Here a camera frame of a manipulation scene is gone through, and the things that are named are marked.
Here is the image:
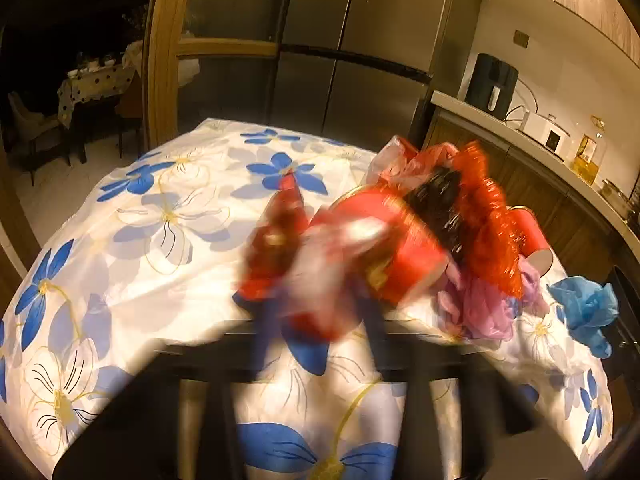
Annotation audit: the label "translucent reddish plastic bag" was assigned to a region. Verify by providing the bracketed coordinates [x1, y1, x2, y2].
[366, 135, 461, 187]

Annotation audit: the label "blue floral tablecloth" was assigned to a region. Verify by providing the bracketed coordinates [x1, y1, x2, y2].
[0, 117, 617, 480]

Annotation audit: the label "pink plastic bag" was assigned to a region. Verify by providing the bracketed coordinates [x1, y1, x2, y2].
[436, 255, 544, 342]

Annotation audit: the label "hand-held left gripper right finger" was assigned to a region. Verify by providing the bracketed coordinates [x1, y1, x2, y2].
[350, 280, 587, 480]

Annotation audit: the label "red printed paper cup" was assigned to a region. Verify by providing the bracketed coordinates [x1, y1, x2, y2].
[322, 185, 451, 311]
[507, 205, 554, 274]

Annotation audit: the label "blue plastic bag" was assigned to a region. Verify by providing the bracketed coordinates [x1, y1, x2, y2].
[546, 276, 622, 360]

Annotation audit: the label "steel pot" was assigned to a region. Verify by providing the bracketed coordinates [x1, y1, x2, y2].
[600, 177, 637, 217]

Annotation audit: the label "white rice cooker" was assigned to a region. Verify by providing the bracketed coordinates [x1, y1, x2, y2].
[520, 110, 572, 154]

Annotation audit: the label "dining table with dotted cloth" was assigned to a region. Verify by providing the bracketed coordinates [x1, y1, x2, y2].
[56, 61, 139, 129]

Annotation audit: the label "cooking oil bottle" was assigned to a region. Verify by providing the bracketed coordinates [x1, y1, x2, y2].
[572, 116, 609, 181]

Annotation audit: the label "wooden lower cabinets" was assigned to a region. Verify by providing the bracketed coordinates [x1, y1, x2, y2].
[424, 110, 632, 311]

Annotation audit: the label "dining chair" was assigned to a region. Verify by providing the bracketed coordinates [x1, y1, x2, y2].
[7, 91, 72, 182]

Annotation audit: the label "red cellophane wrapping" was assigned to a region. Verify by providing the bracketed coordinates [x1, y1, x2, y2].
[449, 141, 527, 302]

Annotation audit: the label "black air fryer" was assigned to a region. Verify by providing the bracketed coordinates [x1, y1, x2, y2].
[465, 52, 519, 121]

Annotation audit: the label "red and white snack wrapper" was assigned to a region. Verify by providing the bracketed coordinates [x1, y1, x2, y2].
[234, 172, 401, 343]

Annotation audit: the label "light kitchen countertop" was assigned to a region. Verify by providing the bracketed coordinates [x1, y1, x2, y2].
[431, 90, 640, 257]

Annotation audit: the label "black plastic bag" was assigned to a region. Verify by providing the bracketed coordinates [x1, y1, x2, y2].
[404, 167, 482, 267]

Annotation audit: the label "grey refrigerator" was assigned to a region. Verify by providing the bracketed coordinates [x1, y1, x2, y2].
[185, 0, 462, 155]

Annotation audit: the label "wooden glass door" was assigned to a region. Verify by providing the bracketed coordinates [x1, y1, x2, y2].
[142, 0, 279, 152]

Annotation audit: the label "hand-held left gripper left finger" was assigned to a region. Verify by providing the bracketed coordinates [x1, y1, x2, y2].
[52, 285, 290, 480]

